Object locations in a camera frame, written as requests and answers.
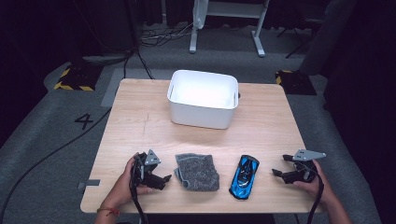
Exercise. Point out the black tripod legs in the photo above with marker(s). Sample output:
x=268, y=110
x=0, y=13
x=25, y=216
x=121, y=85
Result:
x=295, y=46

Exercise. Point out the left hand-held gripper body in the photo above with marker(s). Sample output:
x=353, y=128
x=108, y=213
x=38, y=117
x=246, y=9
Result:
x=144, y=169

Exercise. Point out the dark round table knob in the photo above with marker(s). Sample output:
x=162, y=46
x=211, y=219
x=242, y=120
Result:
x=238, y=95

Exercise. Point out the person's right hand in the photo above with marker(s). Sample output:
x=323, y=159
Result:
x=322, y=189

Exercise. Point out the person's left hand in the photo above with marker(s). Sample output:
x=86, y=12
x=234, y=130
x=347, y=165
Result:
x=121, y=193

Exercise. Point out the white metal table frame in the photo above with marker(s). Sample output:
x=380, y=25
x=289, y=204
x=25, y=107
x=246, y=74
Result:
x=258, y=37

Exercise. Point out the grey fluffy cloth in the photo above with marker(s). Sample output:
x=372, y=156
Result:
x=197, y=174

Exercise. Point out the blue toy car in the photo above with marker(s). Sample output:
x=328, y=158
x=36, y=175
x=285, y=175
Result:
x=244, y=179

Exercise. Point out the grey curtain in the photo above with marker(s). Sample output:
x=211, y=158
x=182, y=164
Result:
x=327, y=37

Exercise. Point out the black yellow striped base plate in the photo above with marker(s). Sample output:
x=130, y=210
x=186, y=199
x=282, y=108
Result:
x=77, y=79
x=295, y=82

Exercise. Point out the white plastic bin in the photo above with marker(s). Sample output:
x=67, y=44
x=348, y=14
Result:
x=199, y=118

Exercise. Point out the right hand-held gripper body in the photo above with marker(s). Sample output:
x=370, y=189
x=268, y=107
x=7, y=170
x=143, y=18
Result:
x=305, y=172

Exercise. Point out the grey tape strip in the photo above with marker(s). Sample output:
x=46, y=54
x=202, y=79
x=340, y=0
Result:
x=90, y=183

